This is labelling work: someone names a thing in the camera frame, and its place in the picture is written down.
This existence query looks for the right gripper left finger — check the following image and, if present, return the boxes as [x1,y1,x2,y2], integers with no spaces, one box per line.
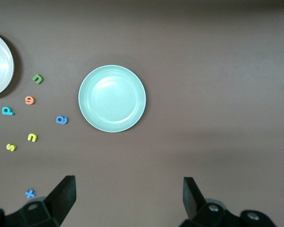
[0,175,76,227]

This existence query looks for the teal foam letter d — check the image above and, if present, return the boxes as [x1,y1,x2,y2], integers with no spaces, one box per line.
[1,106,15,116]

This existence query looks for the light green plate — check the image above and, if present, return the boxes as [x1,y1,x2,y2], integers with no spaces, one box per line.
[78,65,147,133]

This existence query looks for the beige plate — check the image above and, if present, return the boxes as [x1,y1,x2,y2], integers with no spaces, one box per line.
[0,30,15,98]

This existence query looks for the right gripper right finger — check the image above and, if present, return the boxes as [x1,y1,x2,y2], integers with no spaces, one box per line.
[179,177,277,227]

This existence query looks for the blue foam letter a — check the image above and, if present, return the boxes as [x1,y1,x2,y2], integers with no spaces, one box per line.
[55,115,69,125]

